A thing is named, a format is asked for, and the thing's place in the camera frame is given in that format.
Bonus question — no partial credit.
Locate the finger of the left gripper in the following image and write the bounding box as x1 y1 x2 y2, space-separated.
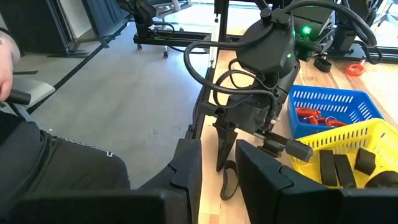
257 132 313 162
215 124 239 172

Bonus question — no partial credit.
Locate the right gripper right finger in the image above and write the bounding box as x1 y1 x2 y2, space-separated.
235 139 341 224

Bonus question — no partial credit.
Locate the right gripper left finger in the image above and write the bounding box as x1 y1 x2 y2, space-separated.
138 139 203 224

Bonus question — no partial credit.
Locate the yellow plastic basket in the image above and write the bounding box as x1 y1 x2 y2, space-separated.
290 118 398 190

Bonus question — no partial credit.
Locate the blue plastic basket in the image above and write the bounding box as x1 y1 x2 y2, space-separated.
287 85 386 140

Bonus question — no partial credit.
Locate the person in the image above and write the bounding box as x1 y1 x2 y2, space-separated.
0 102 131 215

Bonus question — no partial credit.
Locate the grey chair armrest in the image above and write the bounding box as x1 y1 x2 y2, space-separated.
0 76 56 110

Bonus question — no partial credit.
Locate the person's hand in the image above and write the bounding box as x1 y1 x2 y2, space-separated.
0 29 21 102

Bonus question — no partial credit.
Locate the black cabinet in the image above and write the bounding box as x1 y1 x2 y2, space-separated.
0 0 71 54

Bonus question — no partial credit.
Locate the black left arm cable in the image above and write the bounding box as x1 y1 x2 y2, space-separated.
183 0 379 103

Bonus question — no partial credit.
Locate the black frame rail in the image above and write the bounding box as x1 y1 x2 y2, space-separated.
133 30 398 63

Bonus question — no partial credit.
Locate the black leader arm handle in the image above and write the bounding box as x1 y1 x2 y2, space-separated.
6 89 32 106

